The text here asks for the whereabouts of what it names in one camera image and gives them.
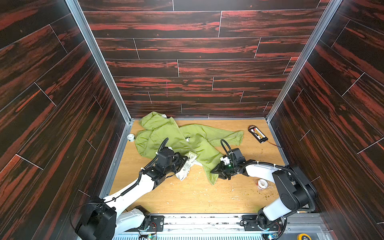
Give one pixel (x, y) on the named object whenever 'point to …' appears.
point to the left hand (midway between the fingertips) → (190, 157)
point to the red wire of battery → (270, 143)
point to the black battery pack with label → (257, 134)
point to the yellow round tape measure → (303, 236)
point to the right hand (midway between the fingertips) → (213, 172)
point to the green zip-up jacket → (156, 133)
